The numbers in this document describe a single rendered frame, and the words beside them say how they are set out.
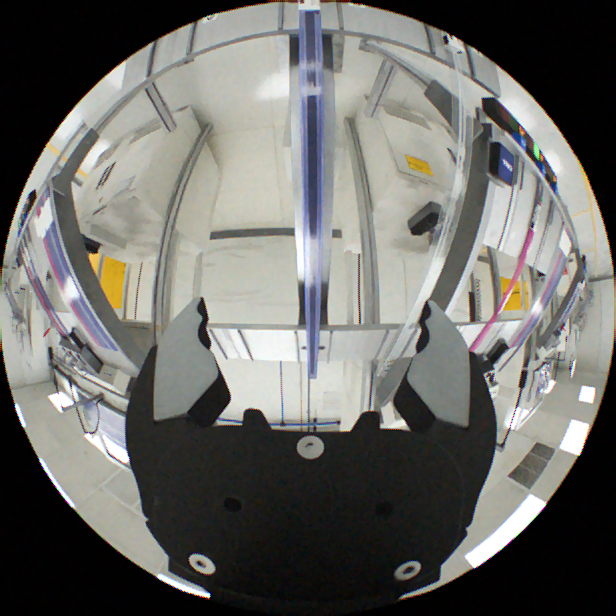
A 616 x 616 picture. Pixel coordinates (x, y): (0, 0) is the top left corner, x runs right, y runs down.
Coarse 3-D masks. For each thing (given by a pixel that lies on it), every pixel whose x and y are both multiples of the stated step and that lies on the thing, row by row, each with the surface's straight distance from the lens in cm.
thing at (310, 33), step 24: (312, 24) 18; (312, 48) 16; (312, 72) 15; (312, 96) 14; (312, 120) 13; (312, 144) 13; (312, 168) 13; (312, 192) 14; (312, 216) 14; (312, 240) 15; (312, 264) 16; (312, 288) 17; (312, 312) 19; (312, 336) 22; (312, 360) 26
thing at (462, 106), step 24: (456, 48) 22; (456, 72) 20; (456, 96) 19; (456, 120) 18; (456, 144) 17; (456, 168) 17; (456, 192) 17; (456, 216) 18; (432, 264) 19; (432, 288) 20; (408, 312) 22; (408, 336) 25; (384, 360) 30
